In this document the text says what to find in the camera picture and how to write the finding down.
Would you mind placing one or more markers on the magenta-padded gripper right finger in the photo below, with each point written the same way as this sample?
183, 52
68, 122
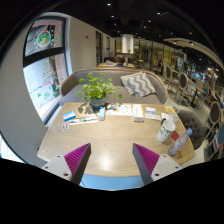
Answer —
146, 159

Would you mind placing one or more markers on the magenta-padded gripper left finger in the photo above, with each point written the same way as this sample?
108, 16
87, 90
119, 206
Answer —
77, 159

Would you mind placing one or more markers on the clear blue-capped water bottle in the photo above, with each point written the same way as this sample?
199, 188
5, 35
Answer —
177, 144

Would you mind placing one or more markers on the white mug with dark lettering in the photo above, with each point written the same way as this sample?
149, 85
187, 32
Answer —
165, 130

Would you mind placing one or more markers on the silver blister pack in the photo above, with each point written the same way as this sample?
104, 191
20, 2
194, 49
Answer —
65, 127

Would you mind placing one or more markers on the flat round red coaster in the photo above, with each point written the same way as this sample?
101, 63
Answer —
175, 135

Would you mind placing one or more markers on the white and teal tube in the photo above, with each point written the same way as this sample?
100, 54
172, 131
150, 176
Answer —
85, 119

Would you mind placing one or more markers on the blue and white flat box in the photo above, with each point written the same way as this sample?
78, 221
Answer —
69, 116

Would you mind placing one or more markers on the clear drinking glass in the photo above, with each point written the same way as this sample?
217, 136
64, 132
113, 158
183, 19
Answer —
173, 117

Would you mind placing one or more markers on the brown wooden card stand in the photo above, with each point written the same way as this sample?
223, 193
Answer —
85, 110

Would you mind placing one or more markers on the small light blue box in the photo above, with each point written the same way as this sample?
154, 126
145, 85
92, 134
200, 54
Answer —
102, 114

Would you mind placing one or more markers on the yellow card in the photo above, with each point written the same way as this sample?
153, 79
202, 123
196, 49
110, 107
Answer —
169, 109

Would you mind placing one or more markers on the white printed leaflet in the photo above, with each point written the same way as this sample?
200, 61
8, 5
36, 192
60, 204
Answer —
120, 110

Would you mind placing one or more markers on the dark grey tufted armchair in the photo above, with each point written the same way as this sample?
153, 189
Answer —
193, 128

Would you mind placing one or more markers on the green potted plant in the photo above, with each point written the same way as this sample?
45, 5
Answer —
96, 88

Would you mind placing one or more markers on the grey white chevron cushion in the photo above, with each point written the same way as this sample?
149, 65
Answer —
138, 85

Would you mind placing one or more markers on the group of round-backed dining chairs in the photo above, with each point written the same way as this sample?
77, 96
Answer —
183, 83

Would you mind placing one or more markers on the grey curved sofa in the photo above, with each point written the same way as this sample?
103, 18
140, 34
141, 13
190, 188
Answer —
110, 77

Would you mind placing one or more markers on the window with colourful decals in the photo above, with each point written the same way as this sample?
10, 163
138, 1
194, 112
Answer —
43, 76

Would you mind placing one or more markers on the person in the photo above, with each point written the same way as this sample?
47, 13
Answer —
119, 60

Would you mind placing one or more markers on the group of ceiling spot lights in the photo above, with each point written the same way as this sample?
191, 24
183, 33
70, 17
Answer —
160, 23

